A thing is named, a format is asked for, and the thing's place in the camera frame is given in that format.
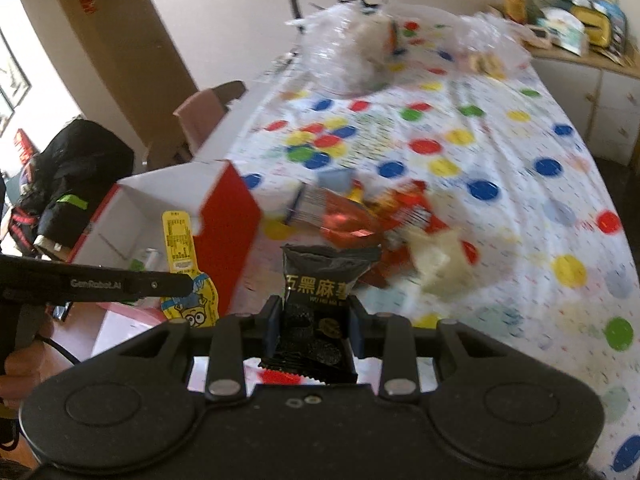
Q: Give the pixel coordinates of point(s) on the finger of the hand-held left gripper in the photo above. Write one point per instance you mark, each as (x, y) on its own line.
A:
(130, 286)

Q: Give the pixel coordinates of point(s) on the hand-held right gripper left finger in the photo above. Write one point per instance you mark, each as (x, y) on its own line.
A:
(273, 322)

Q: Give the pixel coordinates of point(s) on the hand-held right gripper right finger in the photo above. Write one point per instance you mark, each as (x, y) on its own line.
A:
(358, 325)

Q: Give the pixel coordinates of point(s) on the black snack packet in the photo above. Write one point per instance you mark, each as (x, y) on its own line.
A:
(320, 290)

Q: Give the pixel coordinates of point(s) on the yellow cartoon snack packet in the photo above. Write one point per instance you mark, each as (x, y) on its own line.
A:
(182, 240)

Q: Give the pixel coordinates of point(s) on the red white cardboard box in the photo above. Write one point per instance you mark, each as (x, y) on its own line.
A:
(230, 220)

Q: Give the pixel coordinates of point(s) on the red lion print snack packet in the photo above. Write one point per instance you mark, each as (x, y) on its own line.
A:
(400, 210)

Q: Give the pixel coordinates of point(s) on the clear plastic bag with snacks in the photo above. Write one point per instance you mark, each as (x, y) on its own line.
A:
(350, 45)

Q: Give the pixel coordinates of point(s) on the person's left hand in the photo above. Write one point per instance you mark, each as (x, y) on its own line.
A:
(25, 375)

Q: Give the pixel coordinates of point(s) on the white green packet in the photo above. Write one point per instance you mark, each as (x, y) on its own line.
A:
(146, 259)

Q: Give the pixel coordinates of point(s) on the white snack packet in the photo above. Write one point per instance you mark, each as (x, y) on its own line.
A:
(435, 260)

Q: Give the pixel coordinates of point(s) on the shiny red snack packet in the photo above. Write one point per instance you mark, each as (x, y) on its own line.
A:
(347, 220)

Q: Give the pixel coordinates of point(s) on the silver snack packet blue ends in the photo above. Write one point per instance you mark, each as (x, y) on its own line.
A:
(310, 205)

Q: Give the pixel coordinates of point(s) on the black jacket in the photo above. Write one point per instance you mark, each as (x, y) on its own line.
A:
(80, 170)

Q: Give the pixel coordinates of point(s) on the red bag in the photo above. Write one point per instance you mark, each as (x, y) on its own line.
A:
(25, 147)

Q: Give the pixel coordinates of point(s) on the pink chair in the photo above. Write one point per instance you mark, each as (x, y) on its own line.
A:
(205, 110)

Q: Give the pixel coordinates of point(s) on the balloon print tablecloth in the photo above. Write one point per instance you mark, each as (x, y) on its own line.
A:
(500, 160)

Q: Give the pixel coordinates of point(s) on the brown wooden door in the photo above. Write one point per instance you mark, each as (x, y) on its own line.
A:
(130, 50)

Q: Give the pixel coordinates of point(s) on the red door sign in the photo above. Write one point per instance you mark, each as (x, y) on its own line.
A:
(88, 4)

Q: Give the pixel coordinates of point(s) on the clear plastic bag with biscuits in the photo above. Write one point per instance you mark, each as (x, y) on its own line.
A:
(487, 45)

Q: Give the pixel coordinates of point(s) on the wooden white cabinet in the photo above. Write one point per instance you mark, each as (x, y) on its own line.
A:
(600, 100)

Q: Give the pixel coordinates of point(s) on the orange drink bottle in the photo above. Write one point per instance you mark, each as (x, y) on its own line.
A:
(513, 2)

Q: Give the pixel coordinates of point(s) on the light blue tissue box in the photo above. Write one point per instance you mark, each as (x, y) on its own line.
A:
(562, 30)

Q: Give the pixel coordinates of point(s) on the yellow box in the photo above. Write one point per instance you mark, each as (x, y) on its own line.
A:
(592, 25)

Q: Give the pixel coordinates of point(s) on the framed wall picture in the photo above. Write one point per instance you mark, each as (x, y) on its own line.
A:
(10, 75)

